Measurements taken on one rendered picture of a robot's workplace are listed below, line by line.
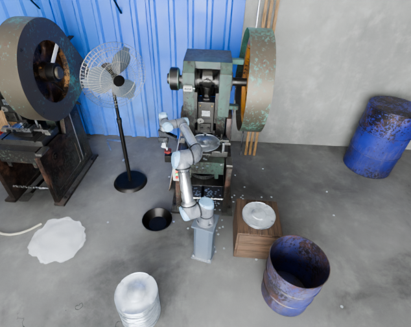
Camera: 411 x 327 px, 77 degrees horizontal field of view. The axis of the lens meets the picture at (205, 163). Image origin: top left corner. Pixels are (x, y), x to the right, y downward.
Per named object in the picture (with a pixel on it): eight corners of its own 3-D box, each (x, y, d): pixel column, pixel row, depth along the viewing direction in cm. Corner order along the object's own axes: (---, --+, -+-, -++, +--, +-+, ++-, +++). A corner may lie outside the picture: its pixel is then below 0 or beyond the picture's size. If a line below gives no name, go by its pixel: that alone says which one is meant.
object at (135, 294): (165, 285, 185) (165, 284, 184) (139, 324, 164) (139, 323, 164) (133, 266, 195) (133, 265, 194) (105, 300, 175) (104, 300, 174)
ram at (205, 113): (212, 133, 236) (214, 103, 218) (196, 132, 236) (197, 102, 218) (213, 124, 250) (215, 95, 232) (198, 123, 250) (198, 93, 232)
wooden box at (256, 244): (275, 260, 237) (283, 237, 215) (233, 256, 238) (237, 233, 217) (270, 225, 268) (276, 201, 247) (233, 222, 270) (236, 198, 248)
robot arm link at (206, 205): (216, 216, 204) (217, 204, 196) (199, 220, 200) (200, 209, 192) (210, 205, 213) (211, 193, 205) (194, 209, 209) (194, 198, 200)
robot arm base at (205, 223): (211, 230, 206) (212, 222, 199) (194, 225, 209) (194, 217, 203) (216, 216, 217) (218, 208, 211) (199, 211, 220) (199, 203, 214)
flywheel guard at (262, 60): (262, 150, 212) (284, 43, 162) (227, 149, 212) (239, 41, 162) (249, 98, 293) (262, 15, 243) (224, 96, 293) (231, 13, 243)
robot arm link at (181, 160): (203, 219, 197) (193, 149, 182) (184, 225, 192) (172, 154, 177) (197, 213, 208) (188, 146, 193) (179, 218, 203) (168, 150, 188)
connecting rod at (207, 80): (212, 111, 225) (215, 71, 204) (198, 110, 225) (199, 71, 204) (212, 100, 242) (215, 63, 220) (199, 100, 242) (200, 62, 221)
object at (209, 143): (220, 152, 231) (220, 151, 231) (187, 151, 232) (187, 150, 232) (220, 135, 254) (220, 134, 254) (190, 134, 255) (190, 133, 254)
